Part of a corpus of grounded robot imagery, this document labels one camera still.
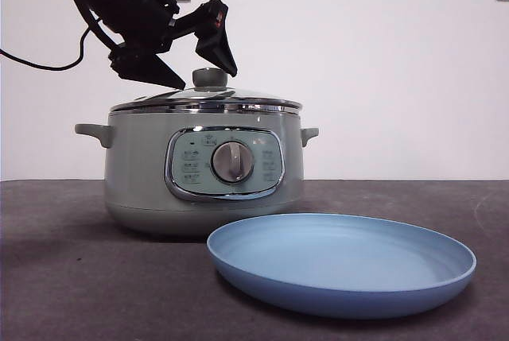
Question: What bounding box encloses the glass lid with green knob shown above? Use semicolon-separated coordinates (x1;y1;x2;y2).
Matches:
109;68;301;114

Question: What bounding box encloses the green electric steamer pot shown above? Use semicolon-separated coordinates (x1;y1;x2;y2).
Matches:
74;109;320;237

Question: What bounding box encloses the blue round plate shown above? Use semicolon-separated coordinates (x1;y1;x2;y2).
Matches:
206;212;477;315

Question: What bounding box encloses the black cable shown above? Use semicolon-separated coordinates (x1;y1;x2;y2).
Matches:
0;18;96;72

